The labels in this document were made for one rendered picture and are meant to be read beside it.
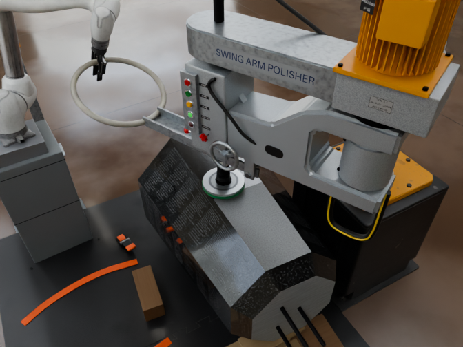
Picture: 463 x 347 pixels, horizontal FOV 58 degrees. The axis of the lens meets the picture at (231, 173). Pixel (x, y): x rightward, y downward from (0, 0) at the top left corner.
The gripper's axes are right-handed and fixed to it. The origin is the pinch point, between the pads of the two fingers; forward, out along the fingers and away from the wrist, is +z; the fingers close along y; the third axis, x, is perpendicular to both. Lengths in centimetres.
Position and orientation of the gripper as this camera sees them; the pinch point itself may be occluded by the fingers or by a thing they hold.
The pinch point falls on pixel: (97, 73)
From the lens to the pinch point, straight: 250.2
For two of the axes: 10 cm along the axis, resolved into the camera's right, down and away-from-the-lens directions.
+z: -3.1, 5.4, 7.8
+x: 7.4, -3.7, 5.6
